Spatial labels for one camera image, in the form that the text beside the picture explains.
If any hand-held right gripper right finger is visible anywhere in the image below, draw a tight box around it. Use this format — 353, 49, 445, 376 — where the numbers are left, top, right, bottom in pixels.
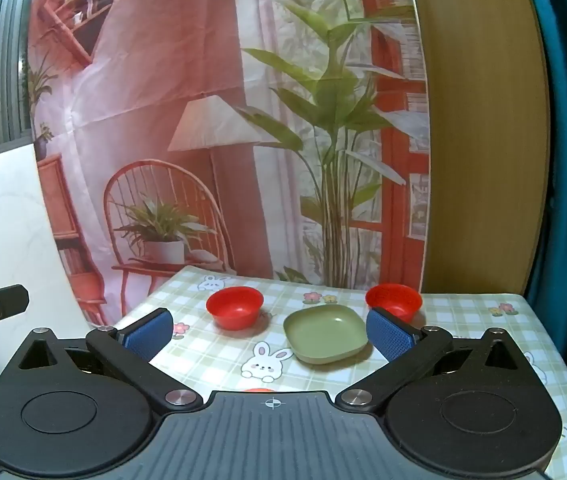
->
336, 308, 537, 410

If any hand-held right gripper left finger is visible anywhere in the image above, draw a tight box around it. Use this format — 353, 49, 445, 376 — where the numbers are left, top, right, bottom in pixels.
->
16, 307, 204, 415

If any green square plate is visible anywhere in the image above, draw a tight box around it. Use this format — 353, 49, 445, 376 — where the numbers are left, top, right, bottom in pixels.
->
283, 306, 369, 365

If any white marble board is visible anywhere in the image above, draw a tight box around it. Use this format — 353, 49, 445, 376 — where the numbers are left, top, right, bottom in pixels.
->
0, 142, 90, 397

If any green checkered bunny tablecloth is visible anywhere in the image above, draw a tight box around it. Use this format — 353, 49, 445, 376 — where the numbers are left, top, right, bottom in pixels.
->
112, 265, 567, 480

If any wooden panel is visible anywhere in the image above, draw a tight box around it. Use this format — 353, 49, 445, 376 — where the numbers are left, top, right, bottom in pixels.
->
405, 0, 552, 296

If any printed wall cloth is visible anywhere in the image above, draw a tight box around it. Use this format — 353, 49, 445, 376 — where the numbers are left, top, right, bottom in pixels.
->
26, 0, 432, 327

